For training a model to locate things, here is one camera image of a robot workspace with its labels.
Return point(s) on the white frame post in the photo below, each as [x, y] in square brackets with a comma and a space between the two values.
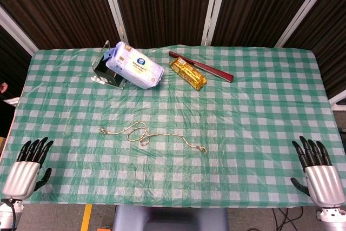
[302, 12]
[212, 9]
[16, 29]
[113, 6]

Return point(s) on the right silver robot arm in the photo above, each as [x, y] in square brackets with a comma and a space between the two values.
[333, 218]

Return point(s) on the blue white tissue pack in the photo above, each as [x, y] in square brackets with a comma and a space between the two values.
[138, 66]

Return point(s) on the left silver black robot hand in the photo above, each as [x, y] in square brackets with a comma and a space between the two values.
[21, 177]

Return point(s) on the black open box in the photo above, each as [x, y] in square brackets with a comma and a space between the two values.
[104, 72]

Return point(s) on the bystander person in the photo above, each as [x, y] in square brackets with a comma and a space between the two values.
[4, 87]

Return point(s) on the blue paper sheet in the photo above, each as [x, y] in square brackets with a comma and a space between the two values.
[108, 54]

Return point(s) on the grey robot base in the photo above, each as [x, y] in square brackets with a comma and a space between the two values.
[170, 218]

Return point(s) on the gold foil snack package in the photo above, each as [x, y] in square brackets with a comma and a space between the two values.
[189, 75]

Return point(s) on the dark red folded fan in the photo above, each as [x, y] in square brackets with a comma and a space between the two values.
[216, 72]

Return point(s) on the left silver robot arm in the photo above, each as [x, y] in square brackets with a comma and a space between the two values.
[6, 214]

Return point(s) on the yellow floor tape strip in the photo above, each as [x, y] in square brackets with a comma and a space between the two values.
[86, 217]

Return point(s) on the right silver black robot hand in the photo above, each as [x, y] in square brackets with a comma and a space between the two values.
[323, 182]

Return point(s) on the green white checkered tablecloth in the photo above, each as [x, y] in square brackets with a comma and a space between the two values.
[216, 112]

